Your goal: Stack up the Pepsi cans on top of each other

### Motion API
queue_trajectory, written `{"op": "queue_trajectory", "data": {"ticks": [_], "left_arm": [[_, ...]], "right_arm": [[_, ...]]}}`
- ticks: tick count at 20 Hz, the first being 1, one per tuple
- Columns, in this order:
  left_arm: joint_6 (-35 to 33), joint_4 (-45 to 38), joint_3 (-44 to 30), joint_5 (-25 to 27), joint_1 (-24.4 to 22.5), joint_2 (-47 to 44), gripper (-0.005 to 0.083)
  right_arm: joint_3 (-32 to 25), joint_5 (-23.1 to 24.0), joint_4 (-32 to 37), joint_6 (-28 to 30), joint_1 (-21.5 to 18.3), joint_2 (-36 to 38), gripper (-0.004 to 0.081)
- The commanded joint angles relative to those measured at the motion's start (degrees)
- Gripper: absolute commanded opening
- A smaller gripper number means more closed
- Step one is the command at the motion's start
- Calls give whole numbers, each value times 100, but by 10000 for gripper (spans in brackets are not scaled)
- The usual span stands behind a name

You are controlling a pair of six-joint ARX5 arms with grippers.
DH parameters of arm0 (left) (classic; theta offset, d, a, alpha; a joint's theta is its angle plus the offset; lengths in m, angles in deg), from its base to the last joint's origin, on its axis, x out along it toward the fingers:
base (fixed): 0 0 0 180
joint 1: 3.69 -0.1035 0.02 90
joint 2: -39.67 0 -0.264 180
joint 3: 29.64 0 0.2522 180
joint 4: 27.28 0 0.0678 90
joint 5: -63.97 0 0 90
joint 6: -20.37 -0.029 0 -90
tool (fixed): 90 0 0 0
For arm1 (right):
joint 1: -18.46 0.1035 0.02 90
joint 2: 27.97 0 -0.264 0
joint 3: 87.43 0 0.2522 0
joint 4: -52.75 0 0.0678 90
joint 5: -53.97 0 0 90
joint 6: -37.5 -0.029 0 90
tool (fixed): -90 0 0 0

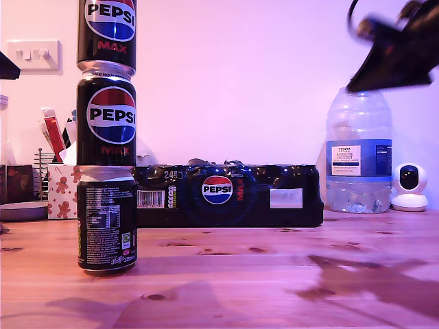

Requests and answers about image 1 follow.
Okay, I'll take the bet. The dark red patterned box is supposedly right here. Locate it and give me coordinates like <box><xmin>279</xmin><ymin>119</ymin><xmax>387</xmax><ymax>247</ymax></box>
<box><xmin>6</xmin><ymin>164</ymin><xmax>34</xmax><ymax>204</ymax></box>

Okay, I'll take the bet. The grey plate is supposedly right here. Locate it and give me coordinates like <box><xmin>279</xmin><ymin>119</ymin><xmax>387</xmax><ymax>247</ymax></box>
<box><xmin>0</xmin><ymin>201</ymin><xmax>49</xmax><ymax>221</ymax></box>

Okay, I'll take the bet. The metal wire holder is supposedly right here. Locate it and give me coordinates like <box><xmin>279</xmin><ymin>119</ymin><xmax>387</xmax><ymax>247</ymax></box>
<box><xmin>33</xmin><ymin>147</ymin><xmax>64</xmax><ymax>202</ymax></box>

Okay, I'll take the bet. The black looping cable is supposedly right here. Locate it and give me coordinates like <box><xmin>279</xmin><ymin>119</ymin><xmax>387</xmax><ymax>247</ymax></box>
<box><xmin>347</xmin><ymin>0</ymin><xmax>361</xmax><ymax>35</ymax></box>

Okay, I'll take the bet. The black Pepsi Max can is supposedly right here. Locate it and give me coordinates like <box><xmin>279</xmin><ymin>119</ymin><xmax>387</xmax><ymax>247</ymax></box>
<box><xmin>77</xmin><ymin>70</ymin><xmax>137</xmax><ymax>167</ymax></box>
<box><xmin>77</xmin><ymin>0</ymin><xmax>137</xmax><ymax>75</ymax></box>
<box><xmin>77</xmin><ymin>166</ymin><xmax>138</xmax><ymax>277</ymax></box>

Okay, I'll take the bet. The small white round camera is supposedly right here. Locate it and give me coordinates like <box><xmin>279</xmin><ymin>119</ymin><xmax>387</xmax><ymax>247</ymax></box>
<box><xmin>390</xmin><ymin>162</ymin><xmax>429</xmax><ymax>212</ymax></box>

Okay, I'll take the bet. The white paper sachet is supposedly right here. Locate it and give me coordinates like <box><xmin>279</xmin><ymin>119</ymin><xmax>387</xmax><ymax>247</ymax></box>
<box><xmin>64</xmin><ymin>121</ymin><xmax>78</xmax><ymax>145</ymax></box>

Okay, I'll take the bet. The white wall switch plate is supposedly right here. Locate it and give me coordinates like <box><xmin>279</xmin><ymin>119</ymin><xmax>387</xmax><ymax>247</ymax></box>
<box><xmin>7</xmin><ymin>40</ymin><xmax>64</xmax><ymax>75</ymax></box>

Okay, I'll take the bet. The gingerbread print tissue box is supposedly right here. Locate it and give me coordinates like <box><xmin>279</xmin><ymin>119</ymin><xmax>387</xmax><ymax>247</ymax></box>
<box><xmin>47</xmin><ymin>163</ymin><xmax>79</xmax><ymax>219</ymax></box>

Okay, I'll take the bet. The clear large water bottle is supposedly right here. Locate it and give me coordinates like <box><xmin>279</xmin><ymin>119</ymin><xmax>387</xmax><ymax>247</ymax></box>
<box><xmin>324</xmin><ymin>87</ymin><xmax>394</xmax><ymax>214</ymax></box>

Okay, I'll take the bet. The white tissue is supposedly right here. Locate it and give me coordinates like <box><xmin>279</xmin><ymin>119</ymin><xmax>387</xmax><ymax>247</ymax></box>
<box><xmin>58</xmin><ymin>147</ymin><xmax>78</xmax><ymax>165</ymax></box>

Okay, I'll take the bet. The black Pepsi Max multipack box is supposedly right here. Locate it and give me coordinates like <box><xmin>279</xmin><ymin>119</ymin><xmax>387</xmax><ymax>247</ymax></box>
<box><xmin>132</xmin><ymin>158</ymin><xmax>324</xmax><ymax>228</ymax></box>

